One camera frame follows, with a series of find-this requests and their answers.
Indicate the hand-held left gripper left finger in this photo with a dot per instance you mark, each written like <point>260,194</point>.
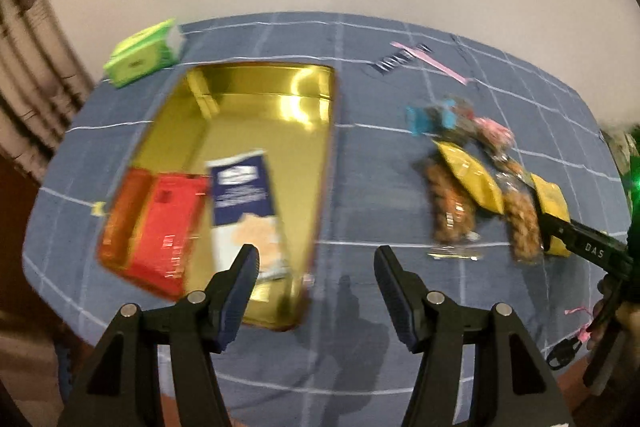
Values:
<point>235,304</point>

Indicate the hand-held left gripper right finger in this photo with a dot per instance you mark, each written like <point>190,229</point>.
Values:
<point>395,307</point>

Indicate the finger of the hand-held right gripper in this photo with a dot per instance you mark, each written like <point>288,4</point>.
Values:
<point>585,244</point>

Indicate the blue and white snack box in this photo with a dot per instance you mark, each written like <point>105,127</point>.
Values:
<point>245,202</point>

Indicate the pink patterned snack packet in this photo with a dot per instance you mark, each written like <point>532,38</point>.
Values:
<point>492,132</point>

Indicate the gold tin box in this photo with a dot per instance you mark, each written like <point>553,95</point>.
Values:
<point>250,122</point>

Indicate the person's right hand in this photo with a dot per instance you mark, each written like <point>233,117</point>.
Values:
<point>627,324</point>

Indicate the red snack box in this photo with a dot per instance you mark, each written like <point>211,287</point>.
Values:
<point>165,227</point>

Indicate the yellow nut packet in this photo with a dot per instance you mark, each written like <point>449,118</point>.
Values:
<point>450,207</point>

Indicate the blue checked cloth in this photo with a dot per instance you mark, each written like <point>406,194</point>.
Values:
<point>370,157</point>

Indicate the dark glittery snack packet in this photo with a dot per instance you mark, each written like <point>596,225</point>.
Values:
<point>462,127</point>

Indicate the blue snack packet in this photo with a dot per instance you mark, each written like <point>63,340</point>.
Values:
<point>420,119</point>

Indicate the pink paper strip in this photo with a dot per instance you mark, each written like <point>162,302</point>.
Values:
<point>435,63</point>

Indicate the green box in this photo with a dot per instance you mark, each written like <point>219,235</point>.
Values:
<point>135,59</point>

